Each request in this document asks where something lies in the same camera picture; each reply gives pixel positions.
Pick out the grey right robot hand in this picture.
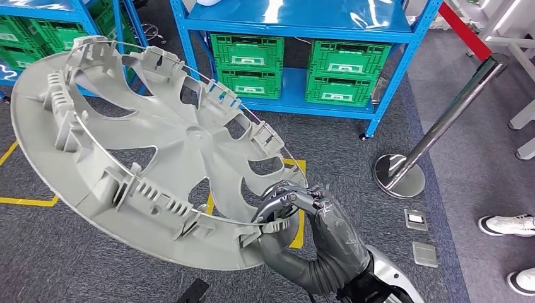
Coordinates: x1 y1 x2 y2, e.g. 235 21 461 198
246 181 371 278

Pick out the grey plastic wheel cover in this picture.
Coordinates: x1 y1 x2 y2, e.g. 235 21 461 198
10 35 309 271

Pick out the black robot torso part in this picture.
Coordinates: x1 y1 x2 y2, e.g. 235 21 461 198
176 278 210 303

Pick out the blue steel shelf rack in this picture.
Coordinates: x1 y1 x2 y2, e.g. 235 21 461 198
169 0 444 140
0 0 149 99

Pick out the yellow floor tape square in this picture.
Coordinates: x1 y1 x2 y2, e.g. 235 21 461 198
204 158 307 250
0 141 59 208

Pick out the floor socket with white insert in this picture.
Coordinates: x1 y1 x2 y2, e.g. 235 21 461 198
404 208 428 232

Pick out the closed metal floor socket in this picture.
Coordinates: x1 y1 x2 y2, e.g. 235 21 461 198
412 241 438 268

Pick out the person's right foot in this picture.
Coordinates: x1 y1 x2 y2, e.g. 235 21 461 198
478 214 535 238

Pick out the person's foot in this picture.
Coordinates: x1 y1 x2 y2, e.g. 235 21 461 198
507 267 535 297
478 214 535 238

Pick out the person's left foot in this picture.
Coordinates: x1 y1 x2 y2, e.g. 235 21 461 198
507 267 535 297

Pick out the red barrier belt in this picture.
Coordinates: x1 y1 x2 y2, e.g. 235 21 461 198
438 2 494 62

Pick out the black stool chrome base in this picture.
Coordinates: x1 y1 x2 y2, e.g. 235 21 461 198
132 0 167 45

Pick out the chrome stanchion post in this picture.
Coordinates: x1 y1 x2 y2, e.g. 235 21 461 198
371 77 387 105
373 53 510 199

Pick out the white frame workbench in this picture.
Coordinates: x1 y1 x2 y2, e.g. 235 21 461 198
466 0 535 162

